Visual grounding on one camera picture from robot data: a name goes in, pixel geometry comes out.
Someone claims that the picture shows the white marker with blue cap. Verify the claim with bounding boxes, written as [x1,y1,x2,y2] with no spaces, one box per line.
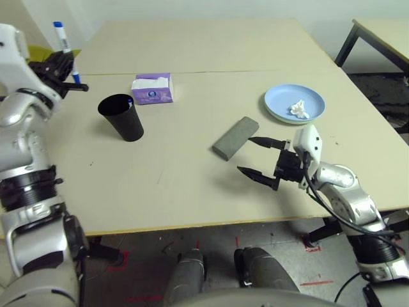
[52,21,82,84]

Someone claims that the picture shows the grey left robot leg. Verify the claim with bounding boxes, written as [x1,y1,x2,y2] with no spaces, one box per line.
[162,249,207,307]

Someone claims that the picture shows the grey robot leg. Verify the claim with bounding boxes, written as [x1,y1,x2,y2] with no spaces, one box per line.
[162,249,207,307]
[234,246,300,294]

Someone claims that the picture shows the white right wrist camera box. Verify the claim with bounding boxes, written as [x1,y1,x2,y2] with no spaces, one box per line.
[293,124,321,189]

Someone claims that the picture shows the black plastic cup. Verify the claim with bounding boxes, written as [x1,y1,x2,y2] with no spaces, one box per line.
[97,93,145,143]

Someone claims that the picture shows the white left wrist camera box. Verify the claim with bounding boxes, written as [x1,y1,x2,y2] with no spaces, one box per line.
[0,24,63,111]

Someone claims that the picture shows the white tissue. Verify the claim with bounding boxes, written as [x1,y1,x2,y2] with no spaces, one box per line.
[288,99,310,119]

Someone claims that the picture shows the beige side table black legs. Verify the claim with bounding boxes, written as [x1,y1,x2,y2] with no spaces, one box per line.
[334,18,409,73]

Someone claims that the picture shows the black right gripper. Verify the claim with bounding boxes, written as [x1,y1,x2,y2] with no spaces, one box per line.
[236,136,309,192]

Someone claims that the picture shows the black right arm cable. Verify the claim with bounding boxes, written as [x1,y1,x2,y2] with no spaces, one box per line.
[303,152,400,240]

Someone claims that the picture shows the grey right robot leg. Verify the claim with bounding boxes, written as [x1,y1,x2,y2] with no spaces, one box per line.
[234,246,300,294]

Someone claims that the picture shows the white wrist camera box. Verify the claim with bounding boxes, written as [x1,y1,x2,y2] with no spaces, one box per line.
[0,24,63,111]
[293,124,321,189]

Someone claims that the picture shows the black table base bar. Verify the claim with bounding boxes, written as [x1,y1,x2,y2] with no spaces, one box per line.
[308,209,409,244]
[84,236,121,262]

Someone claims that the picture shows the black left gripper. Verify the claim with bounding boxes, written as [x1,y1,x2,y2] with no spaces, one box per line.
[28,50,89,100]

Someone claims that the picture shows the yellow-green chair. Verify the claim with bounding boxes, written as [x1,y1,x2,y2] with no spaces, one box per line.
[27,45,82,63]

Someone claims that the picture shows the grey robot torso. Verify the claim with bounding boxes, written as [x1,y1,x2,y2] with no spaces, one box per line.
[159,287,352,307]

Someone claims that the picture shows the purple tissue box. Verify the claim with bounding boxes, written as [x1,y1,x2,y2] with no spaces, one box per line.
[131,73,175,106]

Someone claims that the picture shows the grey glasses case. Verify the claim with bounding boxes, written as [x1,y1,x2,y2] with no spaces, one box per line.
[212,116,260,162]

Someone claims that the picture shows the blue plate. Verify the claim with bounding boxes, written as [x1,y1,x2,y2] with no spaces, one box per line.
[264,84,327,123]

